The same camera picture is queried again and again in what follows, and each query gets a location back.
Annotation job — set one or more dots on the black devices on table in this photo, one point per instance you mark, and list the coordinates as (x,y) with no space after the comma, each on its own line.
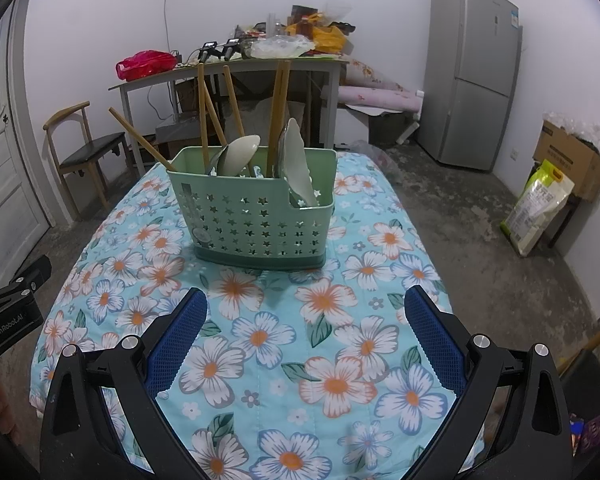
(217,51)

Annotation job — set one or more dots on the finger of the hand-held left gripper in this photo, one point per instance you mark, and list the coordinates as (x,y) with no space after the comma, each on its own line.
(27,275)

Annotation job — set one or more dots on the silver refrigerator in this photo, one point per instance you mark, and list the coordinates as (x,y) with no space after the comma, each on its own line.
(472,70)

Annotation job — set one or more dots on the white panel door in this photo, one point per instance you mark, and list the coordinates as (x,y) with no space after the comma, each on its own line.
(5,150)

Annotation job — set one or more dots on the grey metal table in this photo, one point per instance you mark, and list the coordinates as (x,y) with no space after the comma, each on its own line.
(260,62)

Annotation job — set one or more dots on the cardboard box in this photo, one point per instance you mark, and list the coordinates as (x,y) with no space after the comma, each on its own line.
(572,165)

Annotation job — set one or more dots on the wooden chair black seat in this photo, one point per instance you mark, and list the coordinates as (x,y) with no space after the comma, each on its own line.
(92,150)
(587,360)

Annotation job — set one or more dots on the silver metal spoon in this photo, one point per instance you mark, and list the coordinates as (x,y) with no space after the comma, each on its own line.
(220,161)

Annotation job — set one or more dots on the white sack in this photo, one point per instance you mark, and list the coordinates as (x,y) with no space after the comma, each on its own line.
(260,120)

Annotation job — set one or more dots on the grey box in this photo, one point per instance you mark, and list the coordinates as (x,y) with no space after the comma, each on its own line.
(177,127)

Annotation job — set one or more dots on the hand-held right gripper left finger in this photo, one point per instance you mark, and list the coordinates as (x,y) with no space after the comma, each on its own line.
(180,340)

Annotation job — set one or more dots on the red plastic bag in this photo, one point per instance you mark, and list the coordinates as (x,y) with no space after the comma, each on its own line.
(145,66)

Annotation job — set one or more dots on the white wall socket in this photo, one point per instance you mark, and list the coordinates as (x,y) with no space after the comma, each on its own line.
(515,152)

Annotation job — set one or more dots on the clear plastic bag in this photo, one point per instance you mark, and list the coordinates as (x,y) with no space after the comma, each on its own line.
(280,47)

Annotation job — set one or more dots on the pile of wooden chopsticks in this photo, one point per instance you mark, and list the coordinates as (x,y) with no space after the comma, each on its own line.
(280,110)

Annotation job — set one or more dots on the pink rolled bedding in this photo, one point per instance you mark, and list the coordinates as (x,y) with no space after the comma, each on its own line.
(380,92)

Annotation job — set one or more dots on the floral light blue blanket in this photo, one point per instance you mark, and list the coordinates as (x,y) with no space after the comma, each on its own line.
(280,340)

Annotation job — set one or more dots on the white and yellow rice bag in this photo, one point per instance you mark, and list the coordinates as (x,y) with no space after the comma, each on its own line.
(537,210)

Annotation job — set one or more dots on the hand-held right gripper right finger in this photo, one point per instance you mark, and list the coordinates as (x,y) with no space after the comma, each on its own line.
(432,340)

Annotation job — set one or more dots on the green plastic utensil basket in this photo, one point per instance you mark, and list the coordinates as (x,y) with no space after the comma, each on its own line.
(250,220)

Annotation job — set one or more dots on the cream plastic spoon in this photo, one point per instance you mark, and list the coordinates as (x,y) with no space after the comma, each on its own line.
(242,152)

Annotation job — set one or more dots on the large white spoon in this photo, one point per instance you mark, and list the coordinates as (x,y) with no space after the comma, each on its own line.
(295,160)

